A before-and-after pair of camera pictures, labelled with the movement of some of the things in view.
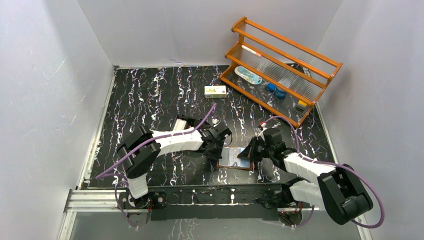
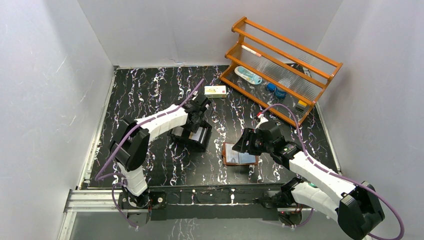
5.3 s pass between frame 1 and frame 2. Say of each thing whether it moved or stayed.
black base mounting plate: stayed
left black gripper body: moved
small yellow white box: stayed
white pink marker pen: stayed
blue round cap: stayed
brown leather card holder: moved
